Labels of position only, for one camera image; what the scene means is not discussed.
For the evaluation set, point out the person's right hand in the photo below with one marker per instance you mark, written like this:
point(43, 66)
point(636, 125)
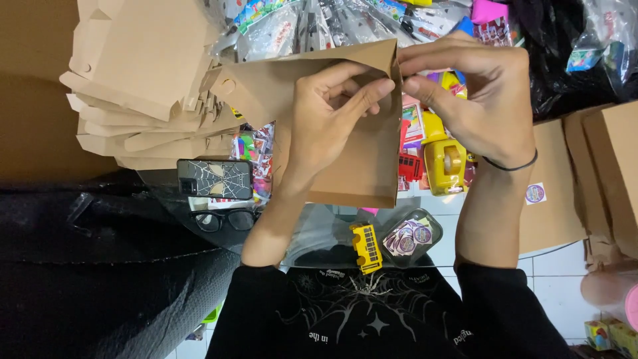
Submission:
point(488, 104)

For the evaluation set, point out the person's left hand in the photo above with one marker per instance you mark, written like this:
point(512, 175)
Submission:
point(314, 134)

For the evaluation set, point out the brown cardboard gift box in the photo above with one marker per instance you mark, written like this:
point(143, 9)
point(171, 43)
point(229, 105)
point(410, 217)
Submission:
point(359, 169)

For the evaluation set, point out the bright toy packets heap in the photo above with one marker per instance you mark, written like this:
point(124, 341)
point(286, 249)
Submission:
point(431, 124)

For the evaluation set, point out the colourful toy packets pile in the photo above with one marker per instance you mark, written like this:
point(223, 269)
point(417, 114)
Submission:
point(256, 159)

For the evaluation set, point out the black elastic wrist band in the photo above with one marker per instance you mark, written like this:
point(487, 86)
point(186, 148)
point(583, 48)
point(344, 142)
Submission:
point(518, 166)

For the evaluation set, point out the black plastic bag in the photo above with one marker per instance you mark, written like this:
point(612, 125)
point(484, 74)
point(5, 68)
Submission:
point(553, 75)

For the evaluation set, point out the yellow tape dispenser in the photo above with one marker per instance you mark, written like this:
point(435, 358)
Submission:
point(443, 167)

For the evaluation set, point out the brown box with round sticker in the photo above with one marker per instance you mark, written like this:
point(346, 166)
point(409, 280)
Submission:
point(553, 164)

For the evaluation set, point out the red toy bus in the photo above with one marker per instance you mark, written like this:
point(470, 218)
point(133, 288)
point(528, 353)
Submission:
point(410, 167)

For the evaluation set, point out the phone with spider web case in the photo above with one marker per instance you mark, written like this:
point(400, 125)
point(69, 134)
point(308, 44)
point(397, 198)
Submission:
point(215, 179)

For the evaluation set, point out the heap of clear toy packets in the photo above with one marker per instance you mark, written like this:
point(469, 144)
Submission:
point(324, 22)

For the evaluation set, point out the plain brown assembled box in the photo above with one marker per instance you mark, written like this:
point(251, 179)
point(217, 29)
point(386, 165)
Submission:
point(618, 164)
point(588, 174)

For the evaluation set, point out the black eyeglasses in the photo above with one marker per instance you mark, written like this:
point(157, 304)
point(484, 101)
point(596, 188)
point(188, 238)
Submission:
point(224, 220)

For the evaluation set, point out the yellow toy bus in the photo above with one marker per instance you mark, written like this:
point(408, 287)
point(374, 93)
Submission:
point(367, 248)

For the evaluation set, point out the clear bag of toys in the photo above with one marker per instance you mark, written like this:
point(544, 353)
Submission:
point(608, 40)

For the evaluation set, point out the black tray of round stickers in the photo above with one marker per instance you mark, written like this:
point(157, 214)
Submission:
point(411, 237)

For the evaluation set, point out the stack of flat brown boxes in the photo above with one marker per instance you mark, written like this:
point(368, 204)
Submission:
point(144, 70)

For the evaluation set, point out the person's black printed shirt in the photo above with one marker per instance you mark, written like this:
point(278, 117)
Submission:
point(379, 319)

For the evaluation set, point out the large black cloth bag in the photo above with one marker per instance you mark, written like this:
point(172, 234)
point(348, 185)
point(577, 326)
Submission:
point(99, 279)

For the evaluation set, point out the colourful toy blocks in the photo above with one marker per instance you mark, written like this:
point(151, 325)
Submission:
point(610, 336)

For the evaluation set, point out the large brown cardboard sheet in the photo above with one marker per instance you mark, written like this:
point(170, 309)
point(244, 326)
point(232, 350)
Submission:
point(35, 99)

